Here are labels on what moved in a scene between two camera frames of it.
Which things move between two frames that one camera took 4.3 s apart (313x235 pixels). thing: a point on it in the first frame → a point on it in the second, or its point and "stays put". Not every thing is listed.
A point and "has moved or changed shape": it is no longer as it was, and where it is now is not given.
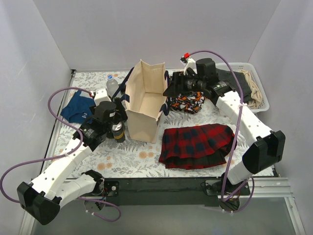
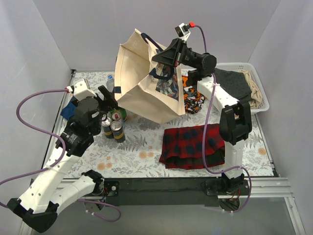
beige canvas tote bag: (145, 92) has moved or changed shape
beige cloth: (256, 97) stays put
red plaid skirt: (188, 147) stays put
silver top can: (118, 132) stays put
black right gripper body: (176, 82) → (178, 52)
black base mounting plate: (172, 191) stays put
